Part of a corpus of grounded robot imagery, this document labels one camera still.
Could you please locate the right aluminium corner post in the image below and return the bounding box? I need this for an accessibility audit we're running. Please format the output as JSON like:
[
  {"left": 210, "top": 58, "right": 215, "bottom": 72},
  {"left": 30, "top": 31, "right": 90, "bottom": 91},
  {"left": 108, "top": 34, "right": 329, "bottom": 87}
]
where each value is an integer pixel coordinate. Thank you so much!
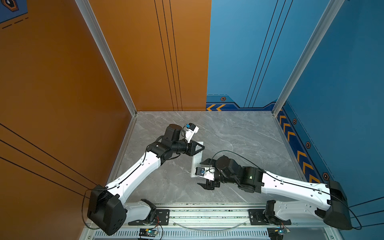
[{"left": 272, "top": 0, "right": 345, "bottom": 117}]

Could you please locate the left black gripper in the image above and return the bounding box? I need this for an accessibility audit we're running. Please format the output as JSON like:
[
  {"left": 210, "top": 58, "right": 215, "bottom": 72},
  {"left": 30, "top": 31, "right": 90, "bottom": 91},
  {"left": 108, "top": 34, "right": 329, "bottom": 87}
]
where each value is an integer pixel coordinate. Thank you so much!
[{"left": 171, "top": 139, "right": 205, "bottom": 157}]

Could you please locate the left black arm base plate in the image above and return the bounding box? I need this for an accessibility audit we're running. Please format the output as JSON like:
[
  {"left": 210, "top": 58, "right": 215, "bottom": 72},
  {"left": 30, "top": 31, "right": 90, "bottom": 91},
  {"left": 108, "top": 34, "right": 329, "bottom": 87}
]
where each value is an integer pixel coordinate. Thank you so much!
[{"left": 128, "top": 209, "right": 170, "bottom": 226}]

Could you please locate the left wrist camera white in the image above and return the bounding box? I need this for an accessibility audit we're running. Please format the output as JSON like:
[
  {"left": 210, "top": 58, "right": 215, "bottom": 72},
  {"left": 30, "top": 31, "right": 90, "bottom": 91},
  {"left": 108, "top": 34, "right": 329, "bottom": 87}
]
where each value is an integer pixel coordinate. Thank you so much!
[{"left": 185, "top": 123, "right": 199, "bottom": 143}]

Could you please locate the small circuit board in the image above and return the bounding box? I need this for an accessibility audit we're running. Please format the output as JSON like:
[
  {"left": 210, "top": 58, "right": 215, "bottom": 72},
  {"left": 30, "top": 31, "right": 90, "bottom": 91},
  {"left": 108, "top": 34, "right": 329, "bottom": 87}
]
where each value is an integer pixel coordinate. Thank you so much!
[
  {"left": 267, "top": 228, "right": 291, "bottom": 240},
  {"left": 139, "top": 229, "right": 159, "bottom": 240}
]

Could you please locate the aluminium mounting rail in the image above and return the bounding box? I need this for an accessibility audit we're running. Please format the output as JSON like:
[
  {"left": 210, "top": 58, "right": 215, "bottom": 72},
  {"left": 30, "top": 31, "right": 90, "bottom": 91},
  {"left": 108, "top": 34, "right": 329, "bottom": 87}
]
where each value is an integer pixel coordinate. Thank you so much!
[{"left": 83, "top": 202, "right": 334, "bottom": 229}]

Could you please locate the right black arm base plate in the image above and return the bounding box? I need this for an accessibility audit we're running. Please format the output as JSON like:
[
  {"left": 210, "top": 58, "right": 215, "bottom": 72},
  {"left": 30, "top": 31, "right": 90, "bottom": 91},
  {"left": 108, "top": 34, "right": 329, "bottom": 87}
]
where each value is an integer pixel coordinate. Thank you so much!
[{"left": 248, "top": 209, "right": 292, "bottom": 227}]

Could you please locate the aluminium corner post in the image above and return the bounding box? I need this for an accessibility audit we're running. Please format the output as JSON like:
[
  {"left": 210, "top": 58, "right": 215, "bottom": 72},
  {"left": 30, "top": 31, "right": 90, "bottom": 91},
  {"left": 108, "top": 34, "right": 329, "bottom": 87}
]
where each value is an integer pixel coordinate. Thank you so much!
[
  {"left": 75, "top": 0, "right": 138, "bottom": 117},
  {"left": 272, "top": 0, "right": 345, "bottom": 117}
]

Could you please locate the left aluminium corner post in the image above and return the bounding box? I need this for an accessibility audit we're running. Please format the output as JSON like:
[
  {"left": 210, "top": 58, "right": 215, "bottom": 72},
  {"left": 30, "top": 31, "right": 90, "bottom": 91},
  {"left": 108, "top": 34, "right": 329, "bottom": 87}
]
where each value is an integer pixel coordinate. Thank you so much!
[{"left": 75, "top": 0, "right": 138, "bottom": 117}]

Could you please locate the white remote control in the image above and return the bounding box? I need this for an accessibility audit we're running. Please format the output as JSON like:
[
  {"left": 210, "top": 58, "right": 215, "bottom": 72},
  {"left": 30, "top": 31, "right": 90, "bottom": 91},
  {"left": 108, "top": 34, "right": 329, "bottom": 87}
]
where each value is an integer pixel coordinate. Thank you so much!
[{"left": 190, "top": 151, "right": 203, "bottom": 178}]

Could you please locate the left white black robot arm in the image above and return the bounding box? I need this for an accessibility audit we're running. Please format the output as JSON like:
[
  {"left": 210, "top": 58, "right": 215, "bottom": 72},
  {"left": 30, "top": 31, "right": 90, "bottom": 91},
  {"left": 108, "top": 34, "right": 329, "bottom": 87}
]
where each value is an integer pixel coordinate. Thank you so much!
[{"left": 87, "top": 123, "right": 205, "bottom": 236}]

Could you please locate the left small circuit board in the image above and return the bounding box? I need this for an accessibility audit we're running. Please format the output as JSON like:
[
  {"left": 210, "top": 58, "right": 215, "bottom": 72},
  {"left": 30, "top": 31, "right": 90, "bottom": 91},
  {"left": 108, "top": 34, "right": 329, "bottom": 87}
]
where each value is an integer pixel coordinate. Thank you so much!
[{"left": 139, "top": 229, "right": 159, "bottom": 240}]

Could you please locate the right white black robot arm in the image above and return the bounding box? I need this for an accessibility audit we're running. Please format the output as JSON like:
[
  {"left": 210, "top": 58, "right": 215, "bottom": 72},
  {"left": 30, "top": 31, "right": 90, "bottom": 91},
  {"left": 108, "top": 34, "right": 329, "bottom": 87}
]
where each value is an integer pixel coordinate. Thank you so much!
[{"left": 192, "top": 156, "right": 354, "bottom": 230}]

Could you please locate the right small circuit board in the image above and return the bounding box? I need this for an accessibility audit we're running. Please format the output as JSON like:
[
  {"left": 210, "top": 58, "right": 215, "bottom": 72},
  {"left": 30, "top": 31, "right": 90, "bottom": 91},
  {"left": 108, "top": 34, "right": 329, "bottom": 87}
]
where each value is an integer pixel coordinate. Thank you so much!
[{"left": 267, "top": 228, "right": 291, "bottom": 240}]

